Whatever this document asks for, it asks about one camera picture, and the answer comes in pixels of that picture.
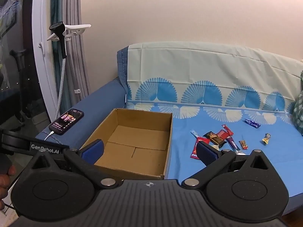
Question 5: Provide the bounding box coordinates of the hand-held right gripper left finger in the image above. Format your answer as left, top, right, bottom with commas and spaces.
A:
24, 140, 123, 190

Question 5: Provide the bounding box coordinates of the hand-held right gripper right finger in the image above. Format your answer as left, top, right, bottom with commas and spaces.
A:
181, 143, 278, 190

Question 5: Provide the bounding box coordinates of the red spicy snack packet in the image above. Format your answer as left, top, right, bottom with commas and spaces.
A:
190, 137, 211, 159

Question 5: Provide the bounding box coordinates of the black snack packet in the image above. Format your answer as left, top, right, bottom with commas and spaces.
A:
204, 131, 225, 145

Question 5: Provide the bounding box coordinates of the purple snack packet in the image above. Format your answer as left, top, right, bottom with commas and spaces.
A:
226, 137, 242, 152

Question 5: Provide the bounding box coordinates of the cardboard box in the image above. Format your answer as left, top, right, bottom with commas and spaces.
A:
79, 108, 173, 180

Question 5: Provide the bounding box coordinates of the person's left hand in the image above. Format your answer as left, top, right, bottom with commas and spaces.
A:
0, 164, 17, 211

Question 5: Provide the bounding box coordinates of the dark red snack packet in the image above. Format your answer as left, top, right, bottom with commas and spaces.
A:
216, 130, 231, 140

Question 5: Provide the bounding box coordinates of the red stick packet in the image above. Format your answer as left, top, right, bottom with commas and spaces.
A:
222, 124, 235, 137

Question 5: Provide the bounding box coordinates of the black smartphone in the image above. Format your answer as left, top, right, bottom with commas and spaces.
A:
48, 109, 85, 136

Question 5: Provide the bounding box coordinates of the purple blue wrapped candy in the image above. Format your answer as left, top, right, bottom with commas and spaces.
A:
244, 119, 261, 128

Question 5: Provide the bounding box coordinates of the fan-print blue bed sheet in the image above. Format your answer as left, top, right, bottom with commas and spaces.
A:
125, 42, 303, 215

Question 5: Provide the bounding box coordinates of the grey curtain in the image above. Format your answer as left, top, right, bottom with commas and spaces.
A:
65, 0, 91, 108

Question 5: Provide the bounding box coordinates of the green checkered cloth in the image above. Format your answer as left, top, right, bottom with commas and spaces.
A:
292, 70, 303, 136

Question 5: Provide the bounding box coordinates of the black garment steamer head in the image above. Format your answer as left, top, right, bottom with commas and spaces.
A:
49, 23, 68, 58

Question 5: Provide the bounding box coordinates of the white plastic hanger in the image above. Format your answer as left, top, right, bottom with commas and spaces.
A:
38, 24, 92, 50

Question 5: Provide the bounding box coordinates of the teal curtain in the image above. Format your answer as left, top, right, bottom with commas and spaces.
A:
50, 0, 71, 109

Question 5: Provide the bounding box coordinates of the braided steamer hose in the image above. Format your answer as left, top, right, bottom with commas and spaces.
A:
54, 57, 67, 122

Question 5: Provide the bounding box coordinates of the white door frame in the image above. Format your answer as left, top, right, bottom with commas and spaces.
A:
32, 0, 59, 133

